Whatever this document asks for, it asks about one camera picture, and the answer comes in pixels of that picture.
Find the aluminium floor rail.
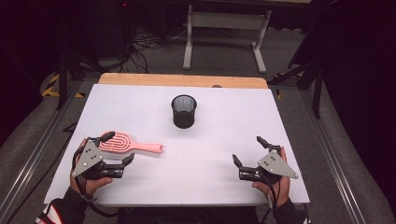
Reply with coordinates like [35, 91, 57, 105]
[298, 89, 367, 224]
[0, 81, 82, 218]

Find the bundle of black floor cables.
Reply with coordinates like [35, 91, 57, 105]
[122, 26, 189, 75]

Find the left hand-held gripper cable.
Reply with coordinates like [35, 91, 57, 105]
[71, 146, 120, 218]

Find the black metal stand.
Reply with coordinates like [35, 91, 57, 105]
[55, 50, 106, 112]
[266, 57, 325, 119]

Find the yellow black hazard tape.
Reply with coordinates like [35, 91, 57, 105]
[41, 73, 86, 99]

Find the black mesh pen holder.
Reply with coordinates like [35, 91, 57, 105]
[170, 94, 198, 130]

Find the person's right hand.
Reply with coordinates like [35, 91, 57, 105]
[251, 146, 292, 209]

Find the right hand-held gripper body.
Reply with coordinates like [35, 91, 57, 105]
[238, 143, 300, 185]

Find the hand-held gripper cable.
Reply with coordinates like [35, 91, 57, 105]
[260, 172, 282, 216]
[71, 146, 120, 218]

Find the person's left hand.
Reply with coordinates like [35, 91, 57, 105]
[69, 139, 114, 198]

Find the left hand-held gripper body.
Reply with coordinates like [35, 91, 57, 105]
[71, 136, 126, 180]

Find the white metal frame table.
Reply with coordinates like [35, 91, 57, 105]
[182, 0, 312, 75]

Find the right hand-held gripper cable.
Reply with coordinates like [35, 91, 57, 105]
[260, 172, 282, 216]

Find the pink hairbrush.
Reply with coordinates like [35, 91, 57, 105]
[98, 131, 164, 155]

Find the dark curtain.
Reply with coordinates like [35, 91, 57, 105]
[307, 0, 396, 203]
[0, 0, 64, 148]

